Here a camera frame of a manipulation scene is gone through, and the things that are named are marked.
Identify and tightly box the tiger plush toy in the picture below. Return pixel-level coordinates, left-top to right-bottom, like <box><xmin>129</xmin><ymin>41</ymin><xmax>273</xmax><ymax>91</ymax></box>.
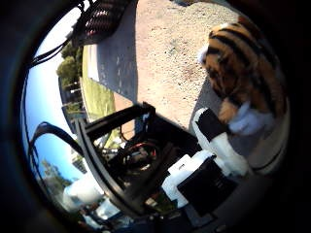
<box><xmin>197</xmin><ymin>16</ymin><xmax>290</xmax><ymax>137</ymax></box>

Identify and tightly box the dark building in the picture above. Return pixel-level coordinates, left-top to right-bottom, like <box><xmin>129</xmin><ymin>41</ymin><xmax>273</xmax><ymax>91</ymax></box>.
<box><xmin>59</xmin><ymin>77</ymin><xmax>87</xmax><ymax>130</ymax></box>

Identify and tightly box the black cable bundle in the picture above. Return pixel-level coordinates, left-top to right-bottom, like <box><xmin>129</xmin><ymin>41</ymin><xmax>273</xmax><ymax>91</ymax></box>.
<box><xmin>28</xmin><ymin>0</ymin><xmax>86</xmax><ymax>69</ymax></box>

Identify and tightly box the black mesh basket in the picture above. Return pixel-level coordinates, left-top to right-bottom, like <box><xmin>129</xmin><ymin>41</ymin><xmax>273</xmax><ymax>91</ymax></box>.
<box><xmin>71</xmin><ymin>0</ymin><xmax>132</xmax><ymax>48</ymax></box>

